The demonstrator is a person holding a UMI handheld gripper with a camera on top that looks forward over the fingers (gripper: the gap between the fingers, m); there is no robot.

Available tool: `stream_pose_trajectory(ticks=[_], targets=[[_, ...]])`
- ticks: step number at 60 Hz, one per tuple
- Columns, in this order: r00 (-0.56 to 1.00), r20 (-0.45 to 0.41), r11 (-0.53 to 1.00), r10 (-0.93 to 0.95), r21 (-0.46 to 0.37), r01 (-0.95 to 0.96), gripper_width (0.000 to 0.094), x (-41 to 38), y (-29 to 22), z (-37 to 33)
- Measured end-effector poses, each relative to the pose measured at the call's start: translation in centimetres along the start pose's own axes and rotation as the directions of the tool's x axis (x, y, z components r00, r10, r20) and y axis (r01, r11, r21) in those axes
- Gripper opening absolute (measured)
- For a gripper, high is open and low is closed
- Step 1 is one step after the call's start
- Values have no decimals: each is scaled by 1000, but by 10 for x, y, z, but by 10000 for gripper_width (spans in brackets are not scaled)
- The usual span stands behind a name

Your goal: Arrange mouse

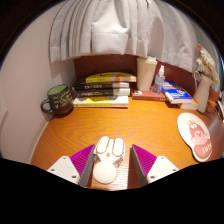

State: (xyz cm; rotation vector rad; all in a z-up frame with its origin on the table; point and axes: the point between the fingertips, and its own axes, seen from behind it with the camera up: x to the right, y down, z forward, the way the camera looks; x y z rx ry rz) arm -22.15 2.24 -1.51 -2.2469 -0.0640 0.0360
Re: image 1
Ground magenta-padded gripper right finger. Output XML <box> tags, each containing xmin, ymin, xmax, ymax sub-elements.
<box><xmin>129</xmin><ymin>144</ymin><xmax>180</xmax><ymax>188</ymax></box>

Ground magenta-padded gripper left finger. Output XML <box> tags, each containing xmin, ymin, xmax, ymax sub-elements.
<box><xmin>46</xmin><ymin>143</ymin><xmax>97</xmax><ymax>188</ymax></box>

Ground white computer mouse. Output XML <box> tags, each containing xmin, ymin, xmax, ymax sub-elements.
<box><xmin>92</xmin><ymin>135</ymin><xmax>127</xmax><ymax>185</ymax></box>

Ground pink cartoon mouse pad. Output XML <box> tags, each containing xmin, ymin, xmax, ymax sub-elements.
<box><xmin>176</xmin><ymin>112</ymin><xmax>214</xmax><ymax>163</ymax></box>

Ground orange cover book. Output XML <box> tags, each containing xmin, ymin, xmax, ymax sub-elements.
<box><xmin>178</xmin><ymin>98</ymin><xmax>199</xmax><ymax>111</ymax></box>

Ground dark mug with green inside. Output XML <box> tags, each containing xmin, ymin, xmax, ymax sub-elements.
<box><xmin>40</xmin><ymin>83</ymin><xmax>74</xmax><ymax>117</ymax></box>

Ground red book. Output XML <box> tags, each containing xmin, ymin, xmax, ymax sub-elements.
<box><xmin>130</xmin><ymin>84</ymin><xmax>168</xmax><ymax>102</ymax></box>

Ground white and yellow book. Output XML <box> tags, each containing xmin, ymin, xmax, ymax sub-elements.
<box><xmin>72</xmin><ymin>95</ymin><xmax>130</xmax><ymax>109</ymax></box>

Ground blue cover book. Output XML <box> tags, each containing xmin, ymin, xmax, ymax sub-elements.
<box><xmin>161</xmin><ymin>80</ymin><xmax>194</xmax><ymax>105</ymax></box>

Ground black book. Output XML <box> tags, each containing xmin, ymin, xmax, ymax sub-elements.
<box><xmin>70</xmin><ymin>80</ymin><xmax>131</xmax><ymax>91</ymax></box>
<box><xmin>73</xmin><ymin>87</ymin><xmax>132</xmax><ymax>99</ymax></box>

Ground white flat device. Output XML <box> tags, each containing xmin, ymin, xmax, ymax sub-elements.
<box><xmin>218</xmin><ymin>99</ymin><xmax>224</xmax><ymax>121</ymax></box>

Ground clear spray bottle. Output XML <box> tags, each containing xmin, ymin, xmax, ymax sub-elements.
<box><xmin>152</xmin><ymin>64</ymin><xmax>166</xmax><ymax>96</ymax></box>

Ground white ceramic vase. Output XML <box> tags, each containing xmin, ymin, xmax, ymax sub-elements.
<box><xmin>192</xmin><ymin>70</ymin><xmax>214</xmax><ymax>114</ymax></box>

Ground cream tumbler with lid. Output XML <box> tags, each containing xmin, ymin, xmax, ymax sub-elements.
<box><xmin>136</xmin><ymin>55</ymin><xmax>158</xmax><ymax>92</ymax></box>

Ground yellow cover book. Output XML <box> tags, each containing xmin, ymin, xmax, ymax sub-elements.
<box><xmin>79</xmin><ymin>70</ymin><xmax>138</xmax><ymax>84</ymax></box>

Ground white and pink flowers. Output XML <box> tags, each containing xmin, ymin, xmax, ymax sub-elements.
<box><xmin>195</xmin><ymin>42</ymin><xmax>221</xmax><ymax>86</ymax></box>

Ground white curtain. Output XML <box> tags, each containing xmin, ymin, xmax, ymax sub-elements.
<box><xmin>49</xmin><ymin>0</ymin><xmax>216</xmax><ymax>73</ymax></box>

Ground black cable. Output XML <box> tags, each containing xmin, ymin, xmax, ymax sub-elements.
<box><xmin>207</xmin><ymin>99</ymin><xmax>224</xmax><ymax>116</ymax></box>

